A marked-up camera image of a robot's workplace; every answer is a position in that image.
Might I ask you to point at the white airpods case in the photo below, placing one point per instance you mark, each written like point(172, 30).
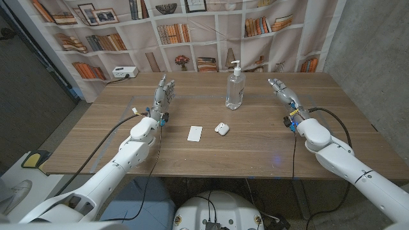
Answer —
point(223, 129)

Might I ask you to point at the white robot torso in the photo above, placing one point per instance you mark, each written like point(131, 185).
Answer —
point(223, 207)

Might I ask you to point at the yellow and black floor object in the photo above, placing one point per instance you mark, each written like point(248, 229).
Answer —
point(32, 159)

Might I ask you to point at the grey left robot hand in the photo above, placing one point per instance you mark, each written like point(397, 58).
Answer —
point(161, 100)

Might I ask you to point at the printed bookshelf backdrop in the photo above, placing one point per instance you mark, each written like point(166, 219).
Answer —
point(204, 41)

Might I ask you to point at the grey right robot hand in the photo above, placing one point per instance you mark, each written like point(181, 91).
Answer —
point(290, 100)

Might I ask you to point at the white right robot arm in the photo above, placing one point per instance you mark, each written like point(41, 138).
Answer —
point(345, 159)

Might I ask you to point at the grey electronics box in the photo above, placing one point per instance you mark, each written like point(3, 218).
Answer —
point(212, 226)

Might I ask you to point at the white card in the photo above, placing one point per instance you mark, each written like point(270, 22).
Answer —
point(195, 133)

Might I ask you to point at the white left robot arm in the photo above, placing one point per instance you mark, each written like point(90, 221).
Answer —
point(108, 172)

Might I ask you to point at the clear pump dispenser bottle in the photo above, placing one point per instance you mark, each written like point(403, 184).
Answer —
point(235, 92)

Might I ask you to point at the grey table leg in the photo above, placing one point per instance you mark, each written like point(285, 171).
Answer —
point(302, 198)

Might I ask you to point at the white shoe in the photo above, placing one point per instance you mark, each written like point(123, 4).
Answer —
point(16, 193)

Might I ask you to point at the white power strip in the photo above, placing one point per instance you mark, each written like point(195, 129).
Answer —
point(124, 72)

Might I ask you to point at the white floor platform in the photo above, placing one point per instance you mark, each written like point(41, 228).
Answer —
point(41, 191)

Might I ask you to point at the black power adapter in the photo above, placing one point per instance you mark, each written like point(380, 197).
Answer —
point(278, 223)

